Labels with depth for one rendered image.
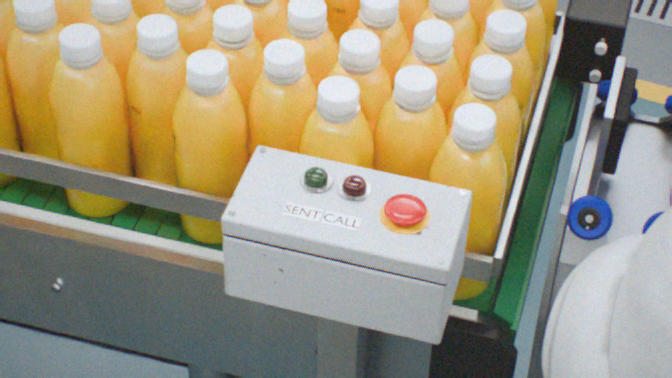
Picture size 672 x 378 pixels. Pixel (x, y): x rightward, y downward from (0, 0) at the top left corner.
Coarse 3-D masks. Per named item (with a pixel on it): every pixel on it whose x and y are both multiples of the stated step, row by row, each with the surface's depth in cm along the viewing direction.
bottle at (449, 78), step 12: (408, 60) 134; (420, 60) 133; (432, 60) 132; (444, 60) 132; (456, 60) 134; (396, 72) 136; (444, 72) 133; (456, 72) 134; (444, 84) 133; (456, 84) 134; (444, 96) 134; (456, 96) 135; (444, 108) 135
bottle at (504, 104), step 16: (464, 96) 130; (480, 96) 128; (496, 96) 128; (512, 96) 130; (496, 112) 129; (512, 112) 130; (448, 128) 133; (496, 128) 130; (512, 128) 131; (512, 144) 132; (512, 160) 134; (512, 176) 136
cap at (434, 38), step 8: (424, 24) 133; (432, 24) 133; (440, 24) 133; (448, 24) 133; (416, 32) 132; (424, 32) 132; (432, 32) 132; (440, 32) 132; (448, 32) 132; (416, 40) 132; (424, 40) 131; (432, 40) 131; (440, 40) 131; (448, 40) 131; (416, 48) 132; (424, 48) 131; (432, 48) 131; (440, 48) 131; (448, 48) 132; (432, 56) 132; (440, 56) 132
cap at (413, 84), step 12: (408, 72) 127; (420, 72) 127; (432, 72) 127; (396, 84) 127; (408, 84) 126; (420, 84) 126; (432, 84) 126; (408, 96) 126; (420, 96) 126; (432, 96) 127
